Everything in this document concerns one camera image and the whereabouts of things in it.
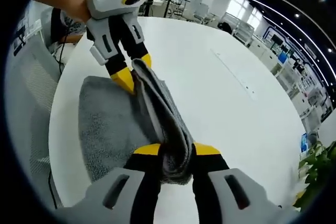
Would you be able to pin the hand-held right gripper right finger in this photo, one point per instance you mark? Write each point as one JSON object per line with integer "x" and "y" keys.
{"x": 207, "y": 182}

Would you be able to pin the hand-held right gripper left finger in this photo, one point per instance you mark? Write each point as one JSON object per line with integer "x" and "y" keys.
{"x": 147, "y": 182}

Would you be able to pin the grey towel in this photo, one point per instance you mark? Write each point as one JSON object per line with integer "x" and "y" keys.
{"x": 110, "y": 124}

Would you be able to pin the grey mesh office chair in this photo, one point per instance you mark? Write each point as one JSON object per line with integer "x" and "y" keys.
{"x": 31, "y": 108}

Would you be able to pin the white table socket panel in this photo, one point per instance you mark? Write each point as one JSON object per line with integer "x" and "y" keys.
{"x": 233, "y": 73}

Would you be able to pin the blue packet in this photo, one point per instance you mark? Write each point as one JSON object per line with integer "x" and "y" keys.
{"x": 303, "y": 142}

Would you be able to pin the green leafy plant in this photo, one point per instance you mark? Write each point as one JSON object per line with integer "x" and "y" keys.
{"x": 317, "y": 171}

